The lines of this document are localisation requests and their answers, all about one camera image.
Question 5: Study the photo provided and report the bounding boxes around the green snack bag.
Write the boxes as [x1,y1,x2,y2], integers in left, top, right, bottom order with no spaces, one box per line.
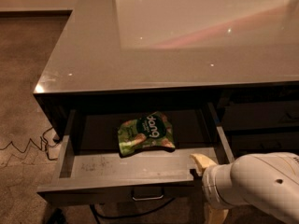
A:
[118,111,176,157]

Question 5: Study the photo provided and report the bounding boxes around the dark cabinet with glossy top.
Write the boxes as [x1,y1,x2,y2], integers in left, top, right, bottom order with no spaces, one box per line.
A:
[35,0,299,155]

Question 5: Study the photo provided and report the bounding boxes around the black object on floor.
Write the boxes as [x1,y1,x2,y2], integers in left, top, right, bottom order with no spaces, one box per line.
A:
[46,208,67,224]

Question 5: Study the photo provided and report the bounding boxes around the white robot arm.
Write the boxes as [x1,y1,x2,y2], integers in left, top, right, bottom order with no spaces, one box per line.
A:
[191,152,299,224]

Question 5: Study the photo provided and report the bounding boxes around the thick black floor cable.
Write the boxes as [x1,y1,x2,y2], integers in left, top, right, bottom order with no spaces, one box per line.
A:
[89,197,177,224]

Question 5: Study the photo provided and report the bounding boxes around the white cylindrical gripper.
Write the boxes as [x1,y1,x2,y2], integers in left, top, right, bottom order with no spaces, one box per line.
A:
[190,153,240,224]

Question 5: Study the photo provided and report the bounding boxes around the drawer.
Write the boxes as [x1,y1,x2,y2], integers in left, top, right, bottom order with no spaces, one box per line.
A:
[37,103,234,206]

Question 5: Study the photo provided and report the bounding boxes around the thin zigzag black cable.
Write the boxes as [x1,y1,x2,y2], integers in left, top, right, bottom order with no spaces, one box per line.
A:
[0,126,64,161]

